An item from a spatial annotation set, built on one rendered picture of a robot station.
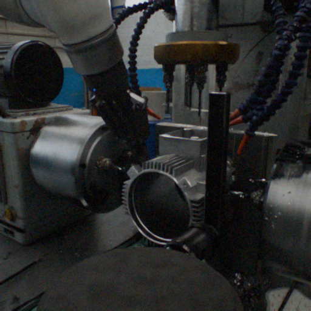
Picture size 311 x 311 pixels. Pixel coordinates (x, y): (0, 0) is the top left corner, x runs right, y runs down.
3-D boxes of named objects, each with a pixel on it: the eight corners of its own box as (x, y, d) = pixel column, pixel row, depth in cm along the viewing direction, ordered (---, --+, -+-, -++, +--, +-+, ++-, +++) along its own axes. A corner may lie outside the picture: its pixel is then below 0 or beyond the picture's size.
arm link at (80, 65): (85, 22, 58) (98, 53, 61) (50, 47, 53) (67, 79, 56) (124, 17, 52) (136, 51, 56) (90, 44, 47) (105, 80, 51)
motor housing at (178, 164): (169, 208, 89) (170, 139, 85) (236, 226, 79) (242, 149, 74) (121, 237, 74) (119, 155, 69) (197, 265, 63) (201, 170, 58)
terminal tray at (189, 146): (184, 155, 83) (185, 127, 81) (224, 162, 77) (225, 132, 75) (157, 166, 74) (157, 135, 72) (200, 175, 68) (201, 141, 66)
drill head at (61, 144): (70, 177, 117) (65, 106, 110) (153, 200, 96) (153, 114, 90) (4, 198, 97) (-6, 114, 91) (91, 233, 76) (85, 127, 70)
